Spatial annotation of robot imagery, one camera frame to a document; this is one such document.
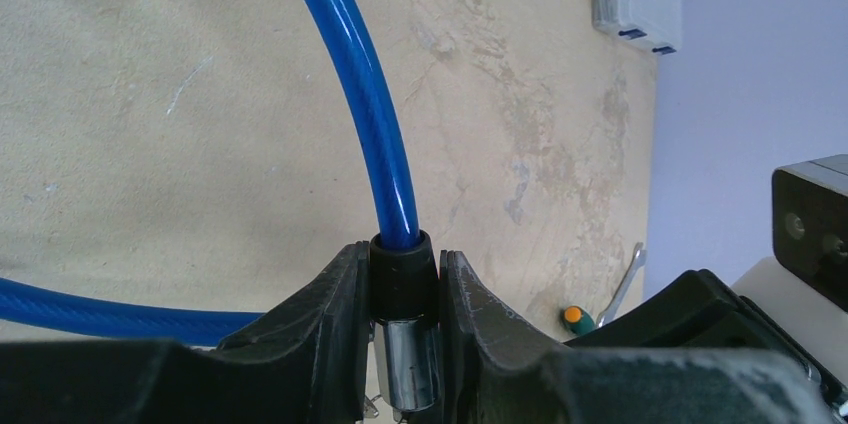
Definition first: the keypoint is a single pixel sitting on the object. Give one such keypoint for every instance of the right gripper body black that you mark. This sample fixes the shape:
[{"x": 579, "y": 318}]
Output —
[{"x": 697, "y": 310}]

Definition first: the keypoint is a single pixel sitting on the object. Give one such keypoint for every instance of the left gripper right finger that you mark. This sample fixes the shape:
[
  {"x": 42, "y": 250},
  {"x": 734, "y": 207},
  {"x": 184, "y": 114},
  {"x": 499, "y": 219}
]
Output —
[{"x": 498, "y": 368}]

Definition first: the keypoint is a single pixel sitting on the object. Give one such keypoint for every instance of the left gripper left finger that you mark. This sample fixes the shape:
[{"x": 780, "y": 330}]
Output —
[{"x": 302, "y": 362}]

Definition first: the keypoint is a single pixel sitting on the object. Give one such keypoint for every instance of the blue cable lock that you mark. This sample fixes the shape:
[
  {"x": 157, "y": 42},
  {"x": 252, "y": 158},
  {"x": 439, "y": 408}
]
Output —
[{"x": 402, "y": 287}]

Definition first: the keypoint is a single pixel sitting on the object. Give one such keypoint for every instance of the small silver key bunch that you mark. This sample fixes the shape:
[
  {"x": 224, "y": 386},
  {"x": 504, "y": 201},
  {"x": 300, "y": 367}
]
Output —
[{"x": 377, "y": 410}]

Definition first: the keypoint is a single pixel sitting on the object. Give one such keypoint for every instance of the small silver open wrench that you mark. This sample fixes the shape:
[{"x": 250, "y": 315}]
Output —
[{"x": 637, "y": 262}]

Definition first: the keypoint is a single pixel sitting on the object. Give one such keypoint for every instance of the green orange screwdriver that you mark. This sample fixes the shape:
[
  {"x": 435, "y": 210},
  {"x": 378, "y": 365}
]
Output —
[{"x": 577, "y": 321}]

